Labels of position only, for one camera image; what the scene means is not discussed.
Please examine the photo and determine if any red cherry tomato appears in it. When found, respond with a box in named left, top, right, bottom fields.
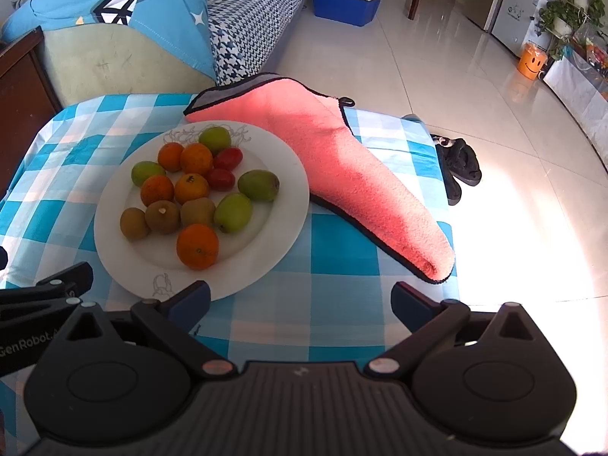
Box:
left=213, top=147, right=244, bottom=170
left=208, top=168, right=236, bottom=191

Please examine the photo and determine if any houndstooth sofa cover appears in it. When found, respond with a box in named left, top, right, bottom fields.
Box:
left=202, top=0, right=318, bottom=89

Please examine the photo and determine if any low cabinet with white cloth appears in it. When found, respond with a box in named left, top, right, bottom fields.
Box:
left=541, top=24, right=608, bottom=153

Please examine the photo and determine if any blue white checked tablecloth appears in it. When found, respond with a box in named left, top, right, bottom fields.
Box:
left=0, top=92, right=461, bottom=433

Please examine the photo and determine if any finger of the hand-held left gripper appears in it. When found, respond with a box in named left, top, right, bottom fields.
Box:
left=0, top=261, right=94, bottom=317

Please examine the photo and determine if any brown kiwi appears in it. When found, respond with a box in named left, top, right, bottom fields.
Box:
left=144, top=200, right=181, bottom=235
left=120, top=207, right=151, bottom=241
left=180, top=197, right=217, bottom=229

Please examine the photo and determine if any green jujube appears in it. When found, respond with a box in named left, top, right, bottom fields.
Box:
left=131, top=161, right=167, bottom=187
left=237, top=169, right=280, bottom=202
left=214, top=193, right=253, bottom=234
left=198, top=126, right=232, bottom=152

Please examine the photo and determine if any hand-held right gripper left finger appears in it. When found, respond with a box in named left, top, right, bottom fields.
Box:
left=62, top=280, right=238, bottom=381

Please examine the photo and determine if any dark wooden headboard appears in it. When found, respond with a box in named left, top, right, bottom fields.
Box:
left=0, top=27, right=65, bottom=195

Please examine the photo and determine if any blue plastic bin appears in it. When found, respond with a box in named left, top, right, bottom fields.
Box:
left=311, top=0, right=383, bottom=28

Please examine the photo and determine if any small white freezer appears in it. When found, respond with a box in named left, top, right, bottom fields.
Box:
left=491, top=0, right=554, bottom=55

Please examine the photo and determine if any pink towel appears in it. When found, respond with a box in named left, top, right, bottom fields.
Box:
left=183, top=73, right=457, bottom=285

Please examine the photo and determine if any black slipper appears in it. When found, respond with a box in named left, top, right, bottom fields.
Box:
left=444, top=171, right=464, bottom=206
left=430, top=135, right=483, bottom=186

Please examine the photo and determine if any orange mandarin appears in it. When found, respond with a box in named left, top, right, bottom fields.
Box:
left=141, top=175, right=175, bottom=205
left=179, top=143, right=214, bottom=176
left=158, top=142, right=185, bottom=173
left=174, top=173, right=211, bottom=205
left=177, top=223, right=220, bottom=271

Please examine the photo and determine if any orange smiley bucket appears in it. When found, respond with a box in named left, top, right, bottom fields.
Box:
left=518, top=42, right=548, bottom=78

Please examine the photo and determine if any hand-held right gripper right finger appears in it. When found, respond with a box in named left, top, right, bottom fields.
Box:
left=365, top=281, right=554, bottom=381

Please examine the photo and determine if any pale green sofa armrest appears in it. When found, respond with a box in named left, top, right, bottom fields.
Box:
left=40, top=21, right=217, bottom=105

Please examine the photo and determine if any white floral plate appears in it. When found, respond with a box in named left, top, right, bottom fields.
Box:
left=93, top=120, right=310, bottom=303

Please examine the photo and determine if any blue printed cloth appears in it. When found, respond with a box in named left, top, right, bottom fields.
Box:
left=1, top=0, right=217, bottom=81

